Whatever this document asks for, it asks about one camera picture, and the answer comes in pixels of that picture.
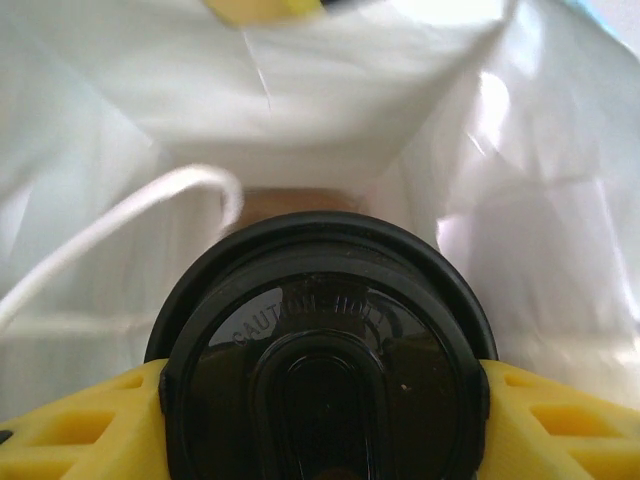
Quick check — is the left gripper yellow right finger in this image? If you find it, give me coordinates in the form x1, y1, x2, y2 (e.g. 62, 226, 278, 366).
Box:
479, 358, 640, 480

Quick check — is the floral paper gift bag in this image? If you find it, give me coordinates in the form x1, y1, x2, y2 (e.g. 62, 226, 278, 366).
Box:
0, 0, 640, 426

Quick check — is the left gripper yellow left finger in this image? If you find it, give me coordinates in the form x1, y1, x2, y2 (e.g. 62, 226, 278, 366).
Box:
0, 357, 169, 480

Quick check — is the black plastic cup lid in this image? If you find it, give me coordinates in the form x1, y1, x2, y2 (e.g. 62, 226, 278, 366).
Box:
143, 210, 500, 480

